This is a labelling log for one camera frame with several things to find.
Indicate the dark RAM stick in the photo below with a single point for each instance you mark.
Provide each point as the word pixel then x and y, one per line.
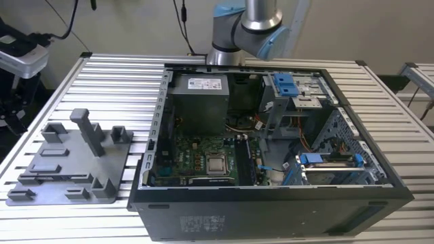
pixel 61 176

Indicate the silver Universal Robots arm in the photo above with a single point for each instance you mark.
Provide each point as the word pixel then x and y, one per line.
pixel 254 25

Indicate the black table corner cap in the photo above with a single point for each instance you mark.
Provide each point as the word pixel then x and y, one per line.
pixel 361 63
pixel 86 54

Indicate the grey plastic parts rack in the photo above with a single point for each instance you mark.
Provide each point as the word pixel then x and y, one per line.
pixel 78 162

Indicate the black antenna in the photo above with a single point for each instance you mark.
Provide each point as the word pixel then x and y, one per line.
pixel 93 4

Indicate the grey power supply unit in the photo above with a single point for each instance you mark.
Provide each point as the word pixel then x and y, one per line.
pixel 199 109

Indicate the green motherboard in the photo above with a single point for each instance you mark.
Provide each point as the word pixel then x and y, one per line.
pixel 190 152

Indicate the silver CPU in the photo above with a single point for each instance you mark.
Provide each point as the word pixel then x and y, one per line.
pixel 217 165

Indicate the black graphics card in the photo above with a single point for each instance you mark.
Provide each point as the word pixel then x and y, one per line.
pixel 210 181

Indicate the black round fan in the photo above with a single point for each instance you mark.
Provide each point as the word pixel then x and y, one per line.
pixel 242 122

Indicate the blue empty disk carrier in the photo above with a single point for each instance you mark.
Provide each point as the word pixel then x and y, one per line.
pixel 284 81

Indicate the black open PC case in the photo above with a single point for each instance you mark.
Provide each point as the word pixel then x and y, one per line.
pixel 237 216

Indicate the silver metal drive cage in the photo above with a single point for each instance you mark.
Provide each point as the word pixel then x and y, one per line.
pixel 309 101

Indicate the hard disk in blue carrier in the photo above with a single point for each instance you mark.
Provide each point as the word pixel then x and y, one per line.
pixel 312 158

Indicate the black box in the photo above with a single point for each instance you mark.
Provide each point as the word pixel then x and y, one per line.
pixel 393 84

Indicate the metal slat side table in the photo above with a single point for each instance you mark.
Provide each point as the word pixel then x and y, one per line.
pixel 420 76

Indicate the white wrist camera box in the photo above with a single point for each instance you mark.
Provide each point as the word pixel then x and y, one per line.
pixel 27 61

